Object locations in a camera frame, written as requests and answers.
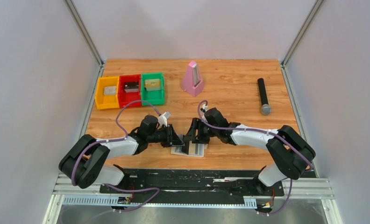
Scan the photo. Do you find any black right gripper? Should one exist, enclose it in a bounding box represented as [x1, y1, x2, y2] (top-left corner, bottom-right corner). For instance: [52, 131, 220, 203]
[184, 118, 219, 145]

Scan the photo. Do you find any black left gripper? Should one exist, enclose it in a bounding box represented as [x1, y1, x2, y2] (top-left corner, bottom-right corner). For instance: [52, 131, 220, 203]
[147, 124, 185, 148]

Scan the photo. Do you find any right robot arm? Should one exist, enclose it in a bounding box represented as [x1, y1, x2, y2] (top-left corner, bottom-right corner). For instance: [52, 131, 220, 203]
[183, 107, 316, 195]

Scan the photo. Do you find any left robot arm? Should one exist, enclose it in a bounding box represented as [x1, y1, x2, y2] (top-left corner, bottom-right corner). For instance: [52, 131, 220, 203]
[58, 115, 185, 193]

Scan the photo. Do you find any gold card stack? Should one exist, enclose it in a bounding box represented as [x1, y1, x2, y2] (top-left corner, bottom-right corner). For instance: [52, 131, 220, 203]
[144, 78, 162, 91]

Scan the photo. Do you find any black card stack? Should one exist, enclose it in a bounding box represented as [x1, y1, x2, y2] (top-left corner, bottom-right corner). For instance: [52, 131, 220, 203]
[123, 82, 139, 93]

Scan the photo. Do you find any silver card stack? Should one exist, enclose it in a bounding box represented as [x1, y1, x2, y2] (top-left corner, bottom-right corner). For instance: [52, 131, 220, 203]
[103, 86, 117, 96]

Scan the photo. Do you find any pink metronome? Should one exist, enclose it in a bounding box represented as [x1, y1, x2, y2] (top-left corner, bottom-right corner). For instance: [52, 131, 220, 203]
[181, 61, 205, 97]

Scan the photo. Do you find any green plastic bin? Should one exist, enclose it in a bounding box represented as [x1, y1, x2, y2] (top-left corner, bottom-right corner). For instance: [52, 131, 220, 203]
[141, 72, 165, 105]

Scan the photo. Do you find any red plastic bin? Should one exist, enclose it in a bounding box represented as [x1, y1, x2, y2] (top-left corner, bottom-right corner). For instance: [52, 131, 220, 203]
[118, 74, 141, 108]

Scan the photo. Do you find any black silver microphone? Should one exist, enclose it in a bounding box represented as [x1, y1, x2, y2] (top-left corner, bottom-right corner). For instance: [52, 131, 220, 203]
[257, 78, 271, 115]

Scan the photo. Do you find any yellow plastic bin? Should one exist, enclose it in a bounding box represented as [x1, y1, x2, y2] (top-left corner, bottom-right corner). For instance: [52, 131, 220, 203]
[94, 76, 120, 110]

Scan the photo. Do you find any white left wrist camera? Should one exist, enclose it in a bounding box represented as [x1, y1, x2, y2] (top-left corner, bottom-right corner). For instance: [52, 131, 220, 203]
[157, 111, 171, 126]

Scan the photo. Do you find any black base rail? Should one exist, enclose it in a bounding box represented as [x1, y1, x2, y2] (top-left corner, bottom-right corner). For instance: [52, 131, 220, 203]
[53, 168, 336, 208]

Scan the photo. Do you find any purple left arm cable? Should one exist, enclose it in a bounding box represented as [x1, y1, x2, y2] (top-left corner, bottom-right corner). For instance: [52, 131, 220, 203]
[70, 99, 163, 216]

